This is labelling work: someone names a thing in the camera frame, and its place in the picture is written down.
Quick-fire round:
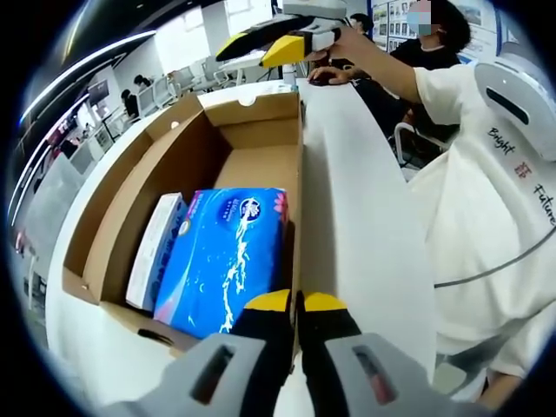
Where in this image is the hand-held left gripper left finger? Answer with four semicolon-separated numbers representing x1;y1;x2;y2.
108;288;293;417

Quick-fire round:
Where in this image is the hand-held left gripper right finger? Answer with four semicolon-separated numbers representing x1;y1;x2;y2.
297;290;461;417

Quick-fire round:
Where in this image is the blue soft tissue pack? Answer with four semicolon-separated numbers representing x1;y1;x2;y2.
152;187;291;340

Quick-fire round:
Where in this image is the brown cardboard shoe box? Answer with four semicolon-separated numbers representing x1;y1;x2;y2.
62;89;305;353

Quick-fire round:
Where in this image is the person's right hand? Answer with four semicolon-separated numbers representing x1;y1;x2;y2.
314;28;370;62

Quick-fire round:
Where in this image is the white framed chair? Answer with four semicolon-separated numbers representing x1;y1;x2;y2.
393;121;451;169

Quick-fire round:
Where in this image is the small white orange carton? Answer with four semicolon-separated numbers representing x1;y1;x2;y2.
125;192;190;312

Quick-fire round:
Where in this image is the operator in white shirt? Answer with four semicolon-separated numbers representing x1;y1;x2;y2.
407;43;556;379

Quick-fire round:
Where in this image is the white chest device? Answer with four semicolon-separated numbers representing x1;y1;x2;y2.
473;63;556;160

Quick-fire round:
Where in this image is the dark device cable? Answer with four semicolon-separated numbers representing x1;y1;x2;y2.
434;221;556;288

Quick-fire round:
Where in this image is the blue white wall poster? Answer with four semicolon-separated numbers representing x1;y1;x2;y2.
368;0;509;62

